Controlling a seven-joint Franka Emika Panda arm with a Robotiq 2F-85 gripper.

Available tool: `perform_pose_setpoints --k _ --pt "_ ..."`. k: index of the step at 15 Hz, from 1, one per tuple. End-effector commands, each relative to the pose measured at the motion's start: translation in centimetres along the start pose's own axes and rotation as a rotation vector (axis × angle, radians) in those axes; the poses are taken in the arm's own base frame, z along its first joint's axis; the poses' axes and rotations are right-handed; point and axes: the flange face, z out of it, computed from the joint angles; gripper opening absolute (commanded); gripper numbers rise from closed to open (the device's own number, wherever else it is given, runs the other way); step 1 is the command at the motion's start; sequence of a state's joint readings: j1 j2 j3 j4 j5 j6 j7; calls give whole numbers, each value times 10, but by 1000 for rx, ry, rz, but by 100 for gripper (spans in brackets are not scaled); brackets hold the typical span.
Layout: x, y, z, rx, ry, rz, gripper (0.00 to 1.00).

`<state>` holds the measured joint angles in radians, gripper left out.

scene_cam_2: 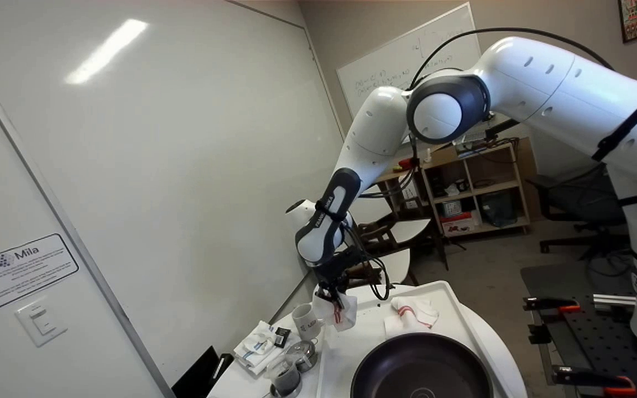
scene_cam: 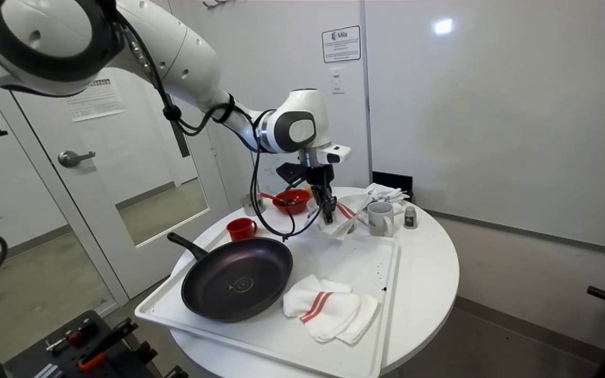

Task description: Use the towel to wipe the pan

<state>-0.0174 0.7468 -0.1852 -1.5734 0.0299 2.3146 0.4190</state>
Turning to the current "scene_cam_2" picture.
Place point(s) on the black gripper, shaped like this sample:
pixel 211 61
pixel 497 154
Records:
pixel 335 280

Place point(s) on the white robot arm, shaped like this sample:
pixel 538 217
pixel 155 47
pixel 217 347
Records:
pixel 553 79

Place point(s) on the black frying pan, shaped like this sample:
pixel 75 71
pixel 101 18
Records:
pixel 420 367

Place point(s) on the white plastic tray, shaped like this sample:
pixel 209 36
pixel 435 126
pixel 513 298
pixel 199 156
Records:
pixel 366 317

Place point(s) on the white mug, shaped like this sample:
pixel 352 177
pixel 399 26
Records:
pixel 308 320

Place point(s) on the wooden chair white seat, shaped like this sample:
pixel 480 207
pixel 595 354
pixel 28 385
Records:
pixel 409 230
pixel 397 265

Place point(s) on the small black box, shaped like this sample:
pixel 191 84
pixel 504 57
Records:
pixel 282 336

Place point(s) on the shiny steel pot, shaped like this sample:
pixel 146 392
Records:
pixel 301 354

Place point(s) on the dark metal bowl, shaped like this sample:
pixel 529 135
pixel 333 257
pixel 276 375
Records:
pixel 285 380

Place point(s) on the red white box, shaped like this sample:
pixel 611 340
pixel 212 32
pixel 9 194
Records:
pixel 461 223

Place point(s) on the black shelf bag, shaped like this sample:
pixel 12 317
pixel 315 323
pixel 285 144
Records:
pixel 498 210

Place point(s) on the wooden shelf unit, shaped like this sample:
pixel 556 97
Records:
pixel 507 184

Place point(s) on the small framed whiteboard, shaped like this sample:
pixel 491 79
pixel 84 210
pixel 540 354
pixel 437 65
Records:
pixel 385 69

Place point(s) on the black office chair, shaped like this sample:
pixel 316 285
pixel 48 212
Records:
pixel 575 200

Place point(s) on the black perforated board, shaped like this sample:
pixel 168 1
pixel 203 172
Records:
pixel 598 338

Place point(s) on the silver metal bar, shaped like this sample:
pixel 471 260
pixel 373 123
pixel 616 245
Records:
pixel 613 298

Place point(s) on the large glossy wall whiteboard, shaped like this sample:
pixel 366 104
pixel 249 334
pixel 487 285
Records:
pixel 186 147

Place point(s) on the small black bracket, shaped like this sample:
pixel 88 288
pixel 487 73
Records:
pixel 540 334

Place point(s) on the black camera on mount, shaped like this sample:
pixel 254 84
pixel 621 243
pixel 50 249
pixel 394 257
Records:
pixel 498 129

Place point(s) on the white light switch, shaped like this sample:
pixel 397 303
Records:
pixel 41 320

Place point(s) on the white wall sign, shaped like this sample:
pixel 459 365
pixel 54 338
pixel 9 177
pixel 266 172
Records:
pixel 21 270

